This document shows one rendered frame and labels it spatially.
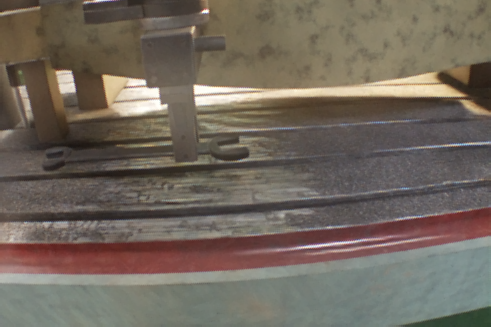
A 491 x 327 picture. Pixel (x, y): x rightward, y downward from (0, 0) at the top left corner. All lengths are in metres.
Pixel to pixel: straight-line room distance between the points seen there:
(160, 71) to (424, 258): 0.31
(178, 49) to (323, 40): 0.24
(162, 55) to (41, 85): 0.35
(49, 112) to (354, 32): 0.50
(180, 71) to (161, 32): 0.04
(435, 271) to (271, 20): 0.36
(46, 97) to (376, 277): 0.56
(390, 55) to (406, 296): 0.33
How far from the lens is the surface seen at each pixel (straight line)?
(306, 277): 0.37
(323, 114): 0.68
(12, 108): 0.83
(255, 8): 0.51
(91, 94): 0.80
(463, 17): 0.62
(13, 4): 0.70
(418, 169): 0.54
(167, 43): 0.35
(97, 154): 0.48
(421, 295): 0.45
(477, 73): 0.93
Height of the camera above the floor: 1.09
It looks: 27 degrees down
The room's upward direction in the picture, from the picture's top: 3 degrees counter-clockwise
